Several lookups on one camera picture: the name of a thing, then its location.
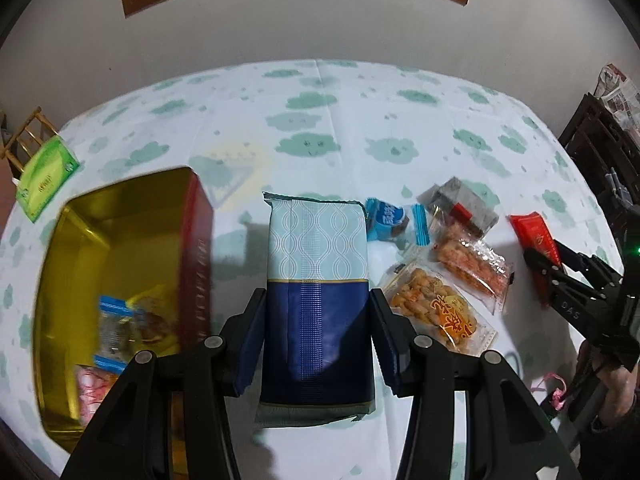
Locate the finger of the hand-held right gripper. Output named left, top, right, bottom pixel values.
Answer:
left=551, top=240, right=626, bottom=293
left=522, top=248, right=621, bottom=346

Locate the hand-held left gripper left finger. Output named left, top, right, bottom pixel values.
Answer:
left=60, top=287, right=267, bottom=480

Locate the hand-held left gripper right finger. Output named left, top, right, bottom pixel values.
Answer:
left=370, top=287, right=583, bottom=480

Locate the red snack packet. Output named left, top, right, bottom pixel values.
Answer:
left=507, top=211, right=563, bottom=308

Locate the clear peanut snack packet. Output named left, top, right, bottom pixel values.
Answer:
left=381, top=257, right=500, bottom=358

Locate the brown candy packet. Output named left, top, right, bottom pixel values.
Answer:
left=132, top=310, right=177, bottom=347

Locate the navy and white snack bag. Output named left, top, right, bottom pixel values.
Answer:
left=253, top=191, right=377, bottom=428

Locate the red and gold tin box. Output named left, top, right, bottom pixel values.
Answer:
left=32, top=166, right=215, bottom=453

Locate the clear orange cracker packet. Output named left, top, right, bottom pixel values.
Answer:
left=430, top=220, right=516, bottom=316

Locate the blue biscuit packet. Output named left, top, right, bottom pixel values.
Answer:
left=364, top=197, right=431, bottom=247

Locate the clear packet with blue ends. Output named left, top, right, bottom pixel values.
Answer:
left=94, top=295, right=138, bottom=376

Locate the dark grey snack packet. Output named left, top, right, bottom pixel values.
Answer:
left=416, top=176, right=500, bottom=238

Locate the pink snack packet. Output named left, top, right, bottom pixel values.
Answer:
left=75, top=364, right=123, bottom=423

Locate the person's right hand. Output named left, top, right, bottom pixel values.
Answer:
left=575, top=341, right=640, bottom=426

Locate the pink ribbon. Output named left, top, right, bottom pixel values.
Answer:
left=530, top=372, right=568, bottom=411

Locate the dark wooden furniture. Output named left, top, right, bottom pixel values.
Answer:
left=557, top=92, right=640, bottom=261

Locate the newspaper bundle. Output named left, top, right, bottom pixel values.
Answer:
left=595, top=62, right=640, bottom=141

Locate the green tissue box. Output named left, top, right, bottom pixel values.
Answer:
left=15, top=137, right=81, bottom=224

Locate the bamboo chair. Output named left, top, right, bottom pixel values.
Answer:
left=0, top=106, right=58, bottom=176

